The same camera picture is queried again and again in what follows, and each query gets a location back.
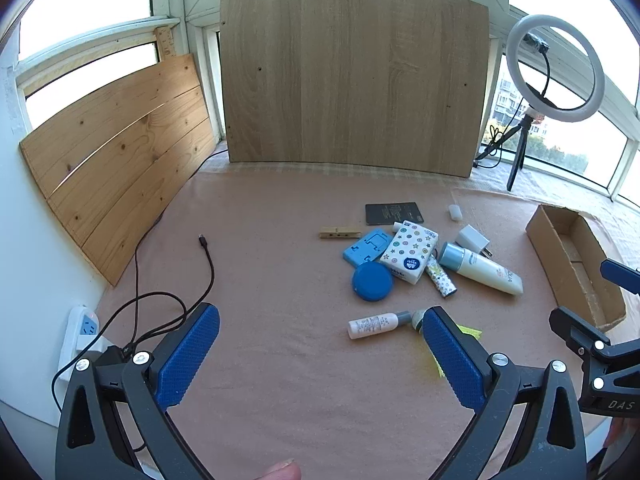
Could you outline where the black usb cable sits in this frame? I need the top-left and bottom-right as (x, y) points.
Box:
(97, 234), (216, 356)

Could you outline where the white lotion tube blue cap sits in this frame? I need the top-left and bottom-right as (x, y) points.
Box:
(439, 242), (524, 295)

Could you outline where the person's left hand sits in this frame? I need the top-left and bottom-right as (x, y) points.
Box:
(250, 461), (302, 480)

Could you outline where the black card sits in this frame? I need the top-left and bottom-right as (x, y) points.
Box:
(365, 202), (425, 226)

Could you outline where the ring light cable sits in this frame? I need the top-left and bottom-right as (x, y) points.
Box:
(475, 122), (521, 170)

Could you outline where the white power strip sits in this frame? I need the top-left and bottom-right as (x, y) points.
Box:
(57, 305), (113, 376)

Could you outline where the yellow green comb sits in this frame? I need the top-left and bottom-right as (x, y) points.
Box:
(415, 325), (483, 378)

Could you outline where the small white bottle grey cap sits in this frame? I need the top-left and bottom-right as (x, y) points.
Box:
(348, 310), (426, 340)

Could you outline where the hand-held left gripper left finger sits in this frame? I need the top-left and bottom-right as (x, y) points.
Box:
(55, 302), (221, 480)

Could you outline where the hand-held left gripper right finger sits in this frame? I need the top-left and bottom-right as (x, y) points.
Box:
(421, 306), (587, 480)

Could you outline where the black power cable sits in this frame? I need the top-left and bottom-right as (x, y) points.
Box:
(50, 147), (228, 401)

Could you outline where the patterned tube black end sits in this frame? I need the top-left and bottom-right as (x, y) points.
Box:
(425, 255), (458, 300)

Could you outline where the smiley print tissue pack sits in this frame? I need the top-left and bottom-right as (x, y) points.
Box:
(380, 220), (439, 285)

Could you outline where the blue round case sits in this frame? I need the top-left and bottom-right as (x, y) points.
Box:
(351, 262), (395, 302)

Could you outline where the pine slat board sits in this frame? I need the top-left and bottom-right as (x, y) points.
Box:
(20, 52), (211, 287)

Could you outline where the oak veneer board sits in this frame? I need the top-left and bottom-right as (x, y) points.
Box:
(219, 0), (491, 178)

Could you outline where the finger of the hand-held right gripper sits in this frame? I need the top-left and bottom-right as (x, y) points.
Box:
(549, 306), (613, 358)
(600, 258), (640, 296)

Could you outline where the white charger plug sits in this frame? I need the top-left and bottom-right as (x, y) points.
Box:
(456, 225), (493, 257)

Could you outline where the white ring light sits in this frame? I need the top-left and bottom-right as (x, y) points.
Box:
(506, 14), (606, 123)

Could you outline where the cardboard box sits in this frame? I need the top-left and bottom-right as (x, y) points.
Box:
(525, 204), (627, 332)

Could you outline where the black tripod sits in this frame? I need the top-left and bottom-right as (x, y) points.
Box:
(475, 110), (546, 192)

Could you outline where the blue phone stand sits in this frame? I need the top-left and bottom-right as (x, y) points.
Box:
(342, 228), (392, 267)

